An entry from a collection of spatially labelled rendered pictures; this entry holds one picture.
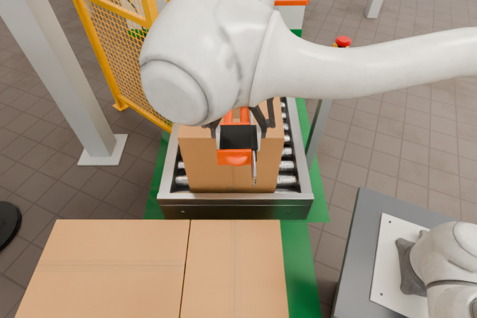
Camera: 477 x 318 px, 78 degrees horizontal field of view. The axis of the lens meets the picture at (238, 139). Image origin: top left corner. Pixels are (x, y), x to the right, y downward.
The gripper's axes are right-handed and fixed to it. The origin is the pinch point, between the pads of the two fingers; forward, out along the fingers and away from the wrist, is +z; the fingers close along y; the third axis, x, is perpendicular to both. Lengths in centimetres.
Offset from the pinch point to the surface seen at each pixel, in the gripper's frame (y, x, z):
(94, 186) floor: 100, -66, 127
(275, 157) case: -15, -28, 44
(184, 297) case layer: 20, 16, 73
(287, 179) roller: -24, -36, 72
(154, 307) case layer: 31, 19, 73
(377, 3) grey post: -163, -304, 109
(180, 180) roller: 28, -35, 73
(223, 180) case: 7, -28, 62
